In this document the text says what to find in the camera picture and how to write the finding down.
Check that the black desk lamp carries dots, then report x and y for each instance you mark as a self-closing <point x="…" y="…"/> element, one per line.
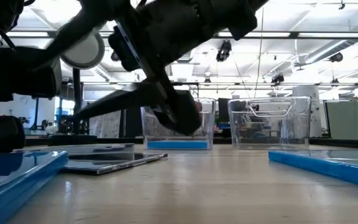
<point x="84" y="53"/>

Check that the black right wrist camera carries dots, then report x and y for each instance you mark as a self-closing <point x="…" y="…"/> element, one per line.
<point x="244" y="26"/>

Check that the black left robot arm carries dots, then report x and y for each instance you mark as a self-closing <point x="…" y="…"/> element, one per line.
<point x="20" y="74"/>

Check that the clear plastic bin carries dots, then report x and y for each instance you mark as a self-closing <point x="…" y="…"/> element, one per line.
<point x="269" y="124"/>
<point x="209" y="124"/>

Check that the white cylindrical column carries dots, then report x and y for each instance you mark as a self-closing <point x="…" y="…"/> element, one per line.
<point x="306" y="109"/>

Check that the grey partition panel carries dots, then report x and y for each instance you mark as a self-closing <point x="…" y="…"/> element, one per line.
<point x="351" y="119"/>

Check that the black monitor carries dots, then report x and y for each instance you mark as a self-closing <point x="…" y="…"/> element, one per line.
<point x="224" y="109"/>

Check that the blue jewel case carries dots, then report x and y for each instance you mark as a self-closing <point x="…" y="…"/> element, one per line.
<point x="179" y="145"/>
<point x="11" y="186"/>
<point x="322" y="169"/>

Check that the black ceiling spotlight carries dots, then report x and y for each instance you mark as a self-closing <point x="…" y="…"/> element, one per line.
<point x="336" y="57"/>
<point x="224" y="50"/>
<point x="277" y="78"/>

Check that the black jewel case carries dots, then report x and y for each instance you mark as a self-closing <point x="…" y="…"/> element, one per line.
<point x="98" y="148"/>
<point x="110" y="166"/>

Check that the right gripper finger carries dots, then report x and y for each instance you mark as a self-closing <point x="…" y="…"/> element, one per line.
<point x="129" y="99"/>
<point x="89" y="18"/>

